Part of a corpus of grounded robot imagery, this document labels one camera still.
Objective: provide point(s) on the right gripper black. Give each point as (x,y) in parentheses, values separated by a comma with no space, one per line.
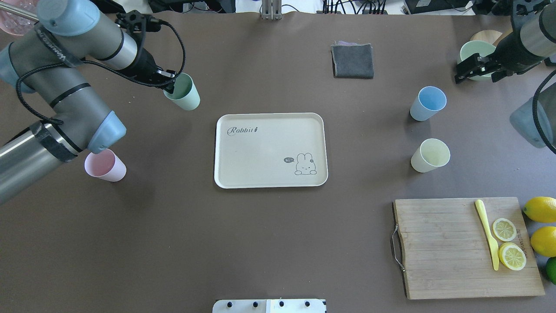
(509,51)

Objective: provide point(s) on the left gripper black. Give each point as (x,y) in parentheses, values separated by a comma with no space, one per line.
(145,64)

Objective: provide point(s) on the green plastic cup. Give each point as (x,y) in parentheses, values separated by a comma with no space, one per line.
(183,92)

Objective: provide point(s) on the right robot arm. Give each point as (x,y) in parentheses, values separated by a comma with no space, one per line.
(531,40)

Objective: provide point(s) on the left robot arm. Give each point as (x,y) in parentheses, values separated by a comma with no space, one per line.
(42,68)

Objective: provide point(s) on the cream rabbit print tray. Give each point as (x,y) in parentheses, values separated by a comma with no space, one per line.
(264,150)

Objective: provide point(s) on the light green bowl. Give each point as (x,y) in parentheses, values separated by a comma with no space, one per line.
(483,49)

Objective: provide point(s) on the wooden round stand base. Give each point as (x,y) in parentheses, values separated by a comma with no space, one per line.
(490,36)

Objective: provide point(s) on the blue plastic cup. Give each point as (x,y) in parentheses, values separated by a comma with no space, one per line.
(429,101)

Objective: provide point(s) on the pale yellow plastic cup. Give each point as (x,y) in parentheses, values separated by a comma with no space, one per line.
(431,154)

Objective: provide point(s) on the pink plastic cup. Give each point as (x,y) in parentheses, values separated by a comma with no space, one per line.
(105,166)

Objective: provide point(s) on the grey folded cloth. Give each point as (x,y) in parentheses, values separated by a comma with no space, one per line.
(353,61)

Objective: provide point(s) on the purple cloth under grey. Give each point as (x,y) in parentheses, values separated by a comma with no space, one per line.
(345,43)

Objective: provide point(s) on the yellow plastic knife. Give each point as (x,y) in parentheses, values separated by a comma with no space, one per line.
(492,243)

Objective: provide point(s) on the steel muddler black tip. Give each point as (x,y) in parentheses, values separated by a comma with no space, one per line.
(18,11)

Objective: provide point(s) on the pink bowl of ice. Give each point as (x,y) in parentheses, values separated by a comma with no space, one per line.
(14,24)

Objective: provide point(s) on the whole lemon outer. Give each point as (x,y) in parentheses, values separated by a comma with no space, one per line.
(541,209)

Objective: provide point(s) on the upper lemon slice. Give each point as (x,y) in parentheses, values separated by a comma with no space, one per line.
(504,229)

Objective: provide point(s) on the lemon slice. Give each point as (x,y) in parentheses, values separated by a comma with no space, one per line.
(512,256)
(504,229)

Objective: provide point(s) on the whole lemon near lime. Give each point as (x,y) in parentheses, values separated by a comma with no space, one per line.
(543,241)

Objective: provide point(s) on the bamboo cutting board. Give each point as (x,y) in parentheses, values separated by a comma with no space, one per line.
(445,255)

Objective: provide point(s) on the lower lemon slice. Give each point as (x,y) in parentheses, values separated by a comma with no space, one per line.
(512,256)

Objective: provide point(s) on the green lime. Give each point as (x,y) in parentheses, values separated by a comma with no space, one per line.
(550,269)

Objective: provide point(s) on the aluminium frame post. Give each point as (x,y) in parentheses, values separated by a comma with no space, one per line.
(271,9)

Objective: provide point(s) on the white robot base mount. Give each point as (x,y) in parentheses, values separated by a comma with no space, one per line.
(270,306)

